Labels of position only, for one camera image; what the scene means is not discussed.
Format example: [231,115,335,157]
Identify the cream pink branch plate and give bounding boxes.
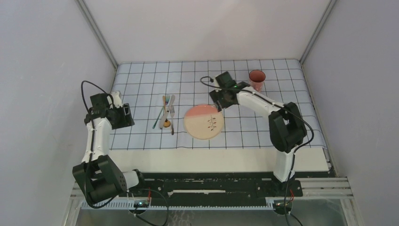
[183,105,224,140]

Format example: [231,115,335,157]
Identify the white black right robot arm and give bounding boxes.
[200,72,308,196]

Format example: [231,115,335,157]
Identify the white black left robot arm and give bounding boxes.
[72,91,147,207]

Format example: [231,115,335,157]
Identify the iridescent rainbow fork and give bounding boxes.
[152,95,170,129]

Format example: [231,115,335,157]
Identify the metal cutlery piece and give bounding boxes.
[159,95,176,129]

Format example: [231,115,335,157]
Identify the white checked tablecloth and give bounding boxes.
[109,59,327,150]

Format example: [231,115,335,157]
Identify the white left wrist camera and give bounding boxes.
[110,91,123,109]

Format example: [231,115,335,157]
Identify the white slotted cable duct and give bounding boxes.
[99,200,275,210]

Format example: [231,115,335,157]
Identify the pink patterned mug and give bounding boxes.
[248,70,266,92]

